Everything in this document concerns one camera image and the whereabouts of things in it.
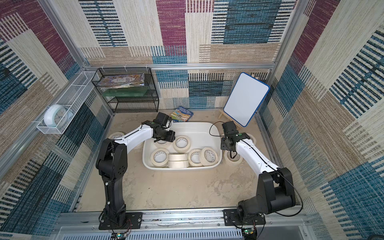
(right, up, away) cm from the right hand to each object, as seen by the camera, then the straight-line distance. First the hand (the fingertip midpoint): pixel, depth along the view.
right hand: (228, 143), depth 88 cm
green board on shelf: (-63, +31, +6) cm, 71 cm away
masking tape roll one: (-74, +4, +15) cm, 75 cm away
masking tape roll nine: (-21, -12, -1) cm, 24 cm away
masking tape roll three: (-2, -5, -17) cm, 18 cm away
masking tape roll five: (-42, -10, +6) cm, 43 cm away
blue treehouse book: (-30, +18, +27) cm, 44 cm away
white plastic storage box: (-18, -4, +12) cm, 22 cm away
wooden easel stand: (0, +19, +21) cm, 28 cm away
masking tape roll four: (-28, -2, +11) cm, 31 cm away
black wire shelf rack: (-61, +27, +31) cm, 74 cm away
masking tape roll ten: (-11, -9, +5) cm, 15 cm away
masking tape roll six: (-40, -2, +10) cm, 41 cm away
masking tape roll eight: (-29, -11, -5) cm, 31 cm away
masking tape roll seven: (-29, -8, -3) cm, 30 cm away
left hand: (-35, +3, +10) cm, 37 cm away
